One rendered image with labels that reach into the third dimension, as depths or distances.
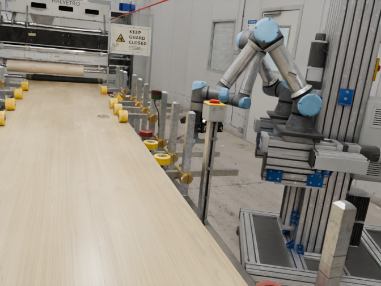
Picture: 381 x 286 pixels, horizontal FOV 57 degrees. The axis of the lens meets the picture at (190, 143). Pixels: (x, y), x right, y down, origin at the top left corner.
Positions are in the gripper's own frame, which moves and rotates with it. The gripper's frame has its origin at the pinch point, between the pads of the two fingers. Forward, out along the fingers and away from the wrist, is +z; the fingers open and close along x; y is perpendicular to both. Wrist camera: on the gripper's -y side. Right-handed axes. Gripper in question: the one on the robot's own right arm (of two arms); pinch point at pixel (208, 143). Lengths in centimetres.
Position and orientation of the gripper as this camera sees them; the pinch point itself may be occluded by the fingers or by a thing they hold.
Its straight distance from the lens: 233.4
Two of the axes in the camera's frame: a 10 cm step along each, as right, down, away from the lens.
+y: 9.4, 0.0, 3.4
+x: -3.2, -2.7, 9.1
